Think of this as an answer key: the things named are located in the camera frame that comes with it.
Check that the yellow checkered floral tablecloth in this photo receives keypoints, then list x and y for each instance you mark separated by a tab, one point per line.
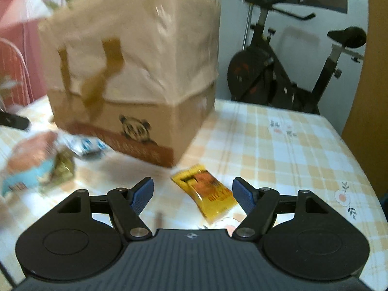
272	145

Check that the brown plastic shopping bag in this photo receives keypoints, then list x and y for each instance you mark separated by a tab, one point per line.
136	66

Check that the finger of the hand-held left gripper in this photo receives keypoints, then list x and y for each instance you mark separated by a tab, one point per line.
13	121

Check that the pink and light-blue snack packet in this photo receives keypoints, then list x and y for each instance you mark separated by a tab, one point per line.
30	157

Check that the wooden door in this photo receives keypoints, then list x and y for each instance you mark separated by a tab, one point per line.
363	97

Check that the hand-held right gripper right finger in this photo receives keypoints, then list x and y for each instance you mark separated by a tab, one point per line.
244	196

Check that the green and gold packet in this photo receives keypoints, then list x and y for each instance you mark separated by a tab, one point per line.
62	168

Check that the black exercise bike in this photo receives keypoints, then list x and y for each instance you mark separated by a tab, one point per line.
257	72

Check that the thin metal pole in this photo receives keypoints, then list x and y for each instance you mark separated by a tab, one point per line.
247	27

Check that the yellow snack packet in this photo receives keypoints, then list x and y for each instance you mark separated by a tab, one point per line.
206	192

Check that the blue and white packet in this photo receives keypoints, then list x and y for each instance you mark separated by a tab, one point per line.
86	145

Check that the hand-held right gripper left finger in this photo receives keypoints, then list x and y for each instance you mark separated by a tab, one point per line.
142	195

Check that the pink printed backdrop cloth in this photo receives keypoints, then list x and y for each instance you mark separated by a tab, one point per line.
18	21

